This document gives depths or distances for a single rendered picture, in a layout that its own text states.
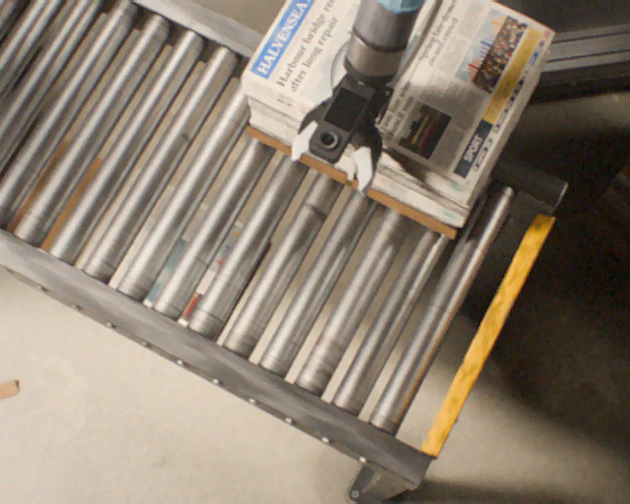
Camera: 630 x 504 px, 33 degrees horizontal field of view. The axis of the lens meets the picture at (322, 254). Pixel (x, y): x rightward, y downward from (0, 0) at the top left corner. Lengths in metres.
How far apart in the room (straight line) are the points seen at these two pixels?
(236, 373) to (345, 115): 0.49
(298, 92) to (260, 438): 1.11
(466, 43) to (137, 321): 0.66
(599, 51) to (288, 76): 1.15
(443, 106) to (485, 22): 0.15
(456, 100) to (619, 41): 1.07
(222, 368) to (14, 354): 0.99
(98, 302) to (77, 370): 0.83
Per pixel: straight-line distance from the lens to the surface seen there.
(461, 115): 1.52
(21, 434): 2.53
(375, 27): 1.32
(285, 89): 1.52
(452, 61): 1.56
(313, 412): 1.63
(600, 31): 2.55
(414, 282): 1.68
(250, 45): 1.82
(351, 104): 1.38
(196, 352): 1.66
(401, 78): 1.54
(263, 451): 2.43
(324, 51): 1.55
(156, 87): 1.80
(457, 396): 1.63
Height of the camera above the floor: 2.42
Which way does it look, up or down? 75 degrees down
